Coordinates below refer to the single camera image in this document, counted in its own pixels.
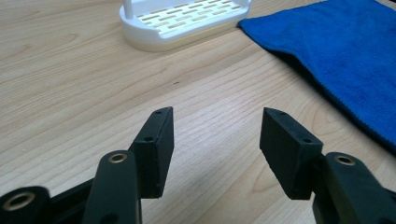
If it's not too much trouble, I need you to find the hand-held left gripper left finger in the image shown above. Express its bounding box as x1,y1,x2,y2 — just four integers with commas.
128,106,176,200

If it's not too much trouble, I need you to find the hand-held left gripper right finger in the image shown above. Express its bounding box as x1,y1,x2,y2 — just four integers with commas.
259,106,325,201

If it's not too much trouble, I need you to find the blue microfiber cloth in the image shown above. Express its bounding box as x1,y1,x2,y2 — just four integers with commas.
236,0,396,153

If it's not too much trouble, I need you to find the white slotted drain rack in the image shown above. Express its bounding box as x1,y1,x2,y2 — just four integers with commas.
119,0,253,53

